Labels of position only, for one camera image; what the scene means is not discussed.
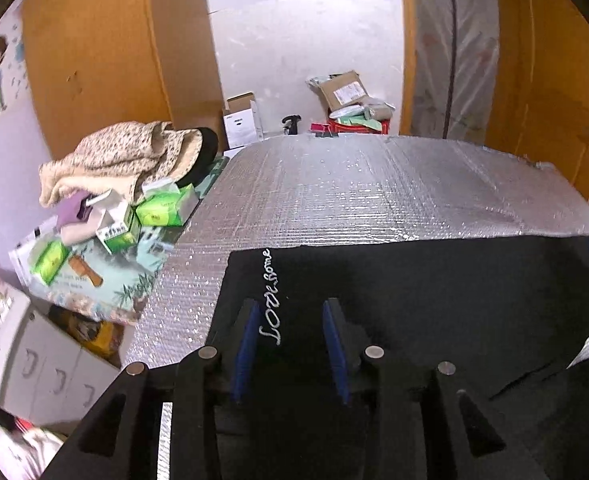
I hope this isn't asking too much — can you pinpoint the green white carton box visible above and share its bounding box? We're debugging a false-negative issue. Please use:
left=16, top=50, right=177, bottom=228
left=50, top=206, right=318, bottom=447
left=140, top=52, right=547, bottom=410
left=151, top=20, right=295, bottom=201
left=88, top=190, right=142, bottom=255

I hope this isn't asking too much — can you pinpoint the green tissue pack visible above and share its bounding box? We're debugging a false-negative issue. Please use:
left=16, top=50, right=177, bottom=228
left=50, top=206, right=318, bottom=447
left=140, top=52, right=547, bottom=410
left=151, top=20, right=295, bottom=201
left=136, top=184, right=200, bottom=226

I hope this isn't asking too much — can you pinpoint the brown cardboard box with label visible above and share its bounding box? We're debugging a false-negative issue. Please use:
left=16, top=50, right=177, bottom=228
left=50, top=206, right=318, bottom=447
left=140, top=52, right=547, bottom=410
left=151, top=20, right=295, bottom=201
left=319, top=70, right=368, bottom=112

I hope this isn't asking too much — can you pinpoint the orange wooden door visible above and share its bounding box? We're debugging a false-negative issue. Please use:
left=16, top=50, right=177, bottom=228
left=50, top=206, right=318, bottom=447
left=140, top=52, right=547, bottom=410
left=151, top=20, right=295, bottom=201
left=485, top=0, right=589, bottom=200

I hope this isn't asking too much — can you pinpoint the illustrated flat gift box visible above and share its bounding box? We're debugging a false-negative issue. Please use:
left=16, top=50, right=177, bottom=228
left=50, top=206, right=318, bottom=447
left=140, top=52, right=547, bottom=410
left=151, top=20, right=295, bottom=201
left=9, top=218, right=183, bottom=325

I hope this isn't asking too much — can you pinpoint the translucent plastic door curtain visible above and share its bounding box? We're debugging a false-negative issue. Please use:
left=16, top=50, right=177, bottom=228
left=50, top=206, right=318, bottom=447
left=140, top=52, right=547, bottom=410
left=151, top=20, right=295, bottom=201
left=410, top=0, right=500, bottom=144

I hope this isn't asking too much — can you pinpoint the white small cardboard box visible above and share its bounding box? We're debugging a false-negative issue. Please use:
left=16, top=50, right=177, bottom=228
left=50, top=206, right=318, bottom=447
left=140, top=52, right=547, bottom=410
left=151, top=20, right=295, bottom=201
left=223, top=92, right=263, bottom=148

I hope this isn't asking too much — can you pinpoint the black garment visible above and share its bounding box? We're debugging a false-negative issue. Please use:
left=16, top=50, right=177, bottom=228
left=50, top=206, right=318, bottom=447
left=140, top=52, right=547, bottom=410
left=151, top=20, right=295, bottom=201
left=211, top=236, right=589, bottom=479

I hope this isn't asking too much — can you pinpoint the orange wooden wardrobe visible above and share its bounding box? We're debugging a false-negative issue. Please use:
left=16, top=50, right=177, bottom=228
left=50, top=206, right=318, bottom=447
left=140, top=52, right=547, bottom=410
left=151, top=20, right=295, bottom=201
left=22, top=0, right=224, bottom=158

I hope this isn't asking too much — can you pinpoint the white drawer cabinet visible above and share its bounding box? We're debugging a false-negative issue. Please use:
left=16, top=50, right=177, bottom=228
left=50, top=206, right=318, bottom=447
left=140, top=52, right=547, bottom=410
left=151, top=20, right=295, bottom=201
left=0, top=279, right=119, bottom=432

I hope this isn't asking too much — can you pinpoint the beige floral blanket pile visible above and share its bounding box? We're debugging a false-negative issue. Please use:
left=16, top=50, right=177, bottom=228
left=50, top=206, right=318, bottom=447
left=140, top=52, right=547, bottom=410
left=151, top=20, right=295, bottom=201
left=38, top=122, right=203, bottom=208

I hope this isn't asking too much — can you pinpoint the red plastic crate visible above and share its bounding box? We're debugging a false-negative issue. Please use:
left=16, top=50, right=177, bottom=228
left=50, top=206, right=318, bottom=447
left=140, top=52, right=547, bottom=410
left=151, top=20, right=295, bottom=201
left=328, top=119, right=390, bottom=136

